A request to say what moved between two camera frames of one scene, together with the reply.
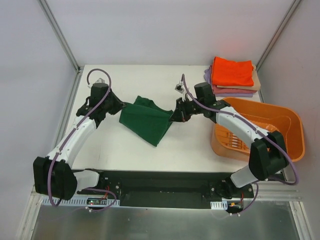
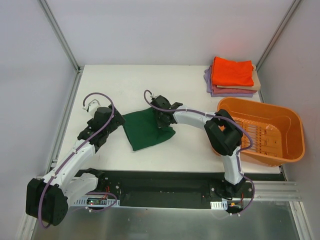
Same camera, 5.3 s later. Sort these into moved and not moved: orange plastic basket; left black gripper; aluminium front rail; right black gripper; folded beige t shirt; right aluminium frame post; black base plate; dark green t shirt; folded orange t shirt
Moved: left black gripper; dark green t shirt; right black gripper
Not moved: orange plastic basket; aluminium front rail; folded beige t shirt; right aluminium frame post; folded orange t shirt; black base plate
